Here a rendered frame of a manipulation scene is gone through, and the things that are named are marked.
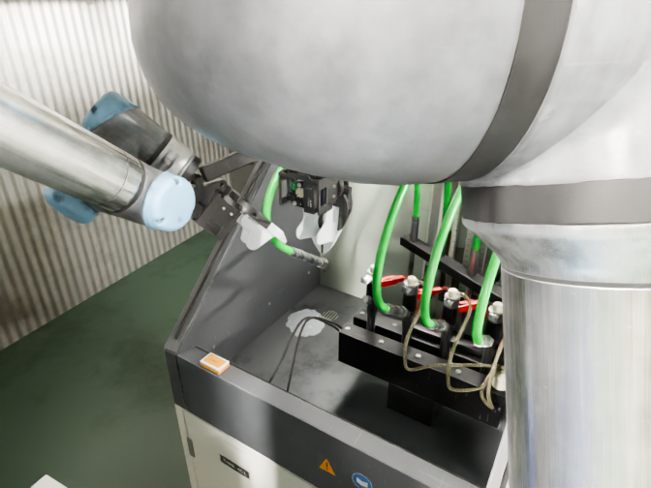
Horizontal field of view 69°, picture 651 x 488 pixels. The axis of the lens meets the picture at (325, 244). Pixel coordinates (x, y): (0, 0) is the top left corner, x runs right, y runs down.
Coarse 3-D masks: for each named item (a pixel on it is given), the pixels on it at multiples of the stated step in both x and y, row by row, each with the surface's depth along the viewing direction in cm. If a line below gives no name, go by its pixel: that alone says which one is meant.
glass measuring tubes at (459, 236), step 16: (432, 192) 110; (432, 208) 109; (432, 224) 111; (432, 240) 113; (448, 240) 110; (464, 240) 108; (480, 240) 106; (448, 256) 113; (464, 256) 112; (480, 256) 110; (480, 272) 111; (448, 288) 117; (464, 288) 115
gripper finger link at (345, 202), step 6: (348, 186) 71; (348, 192) 71; (336, 198) 72; (342, 198) 71; (348, 198) 71; (336, 204) 72; (342, 204) 72; (348, 204) 71; (342, 210) 72; (348, 210) 72; (342, 216) 73; (348, 216) 73; (342, 222) 74; (342, 228) 75
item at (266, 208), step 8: (280, 168) 81; (272, 184) 81; (416, 184) 102; (272, 192) 81; (416, 192) 103; (264, 200) 82; (416, 200) 104; (264, 208) 82; (416, 208) 105; (264, 216) 82; (416, 216) 106; (272, 240) 85; (280, 240) 87; (280, 248) 87; (288, 248) 88
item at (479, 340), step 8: (496, 256) 67; (488, 264) 68; (496, 264) 67; (488, 272) 67; (496, 272) 67; (488, 280) 67; (488, 288) 67; (480, 296) 67; (488, 296) 67; (480, 304) 67; (480, 312) 67; (480, 320) 68; (472, 328) 70; (480, 328) 69; (472, 336) 71; (480, 336) 70; (488, 336) 81; (480, 344) 73; (488, 344) 78
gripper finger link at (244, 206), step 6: (234, 198) 78; (240, 198) 77; (240, 204) 77; (246, 204) 78; (246, 210) 78; (252, 210) 78; (252, 216) 78; (258, 216) 79; (258, 222) 80; (264, 222) 80; (270, 222) 81; (264, 228) 81
